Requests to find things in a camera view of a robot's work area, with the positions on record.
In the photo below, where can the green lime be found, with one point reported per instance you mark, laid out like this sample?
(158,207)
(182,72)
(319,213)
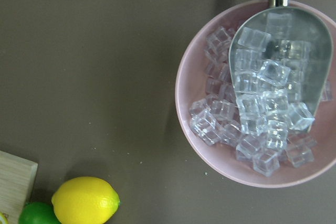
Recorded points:
(38,212)

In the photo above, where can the wooden cutting board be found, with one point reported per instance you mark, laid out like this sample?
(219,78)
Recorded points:
(17,180)

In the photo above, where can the metal ice scoop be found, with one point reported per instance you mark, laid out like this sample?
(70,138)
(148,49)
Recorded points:
(274,28)

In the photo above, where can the yellow lemon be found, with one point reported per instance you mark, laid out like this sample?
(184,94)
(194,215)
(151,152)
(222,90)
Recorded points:
(85,200)

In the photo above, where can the clear ice cubes pile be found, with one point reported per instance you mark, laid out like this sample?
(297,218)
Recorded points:
(257,109)

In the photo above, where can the pink bowl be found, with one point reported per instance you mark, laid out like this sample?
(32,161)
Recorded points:
(189,87)

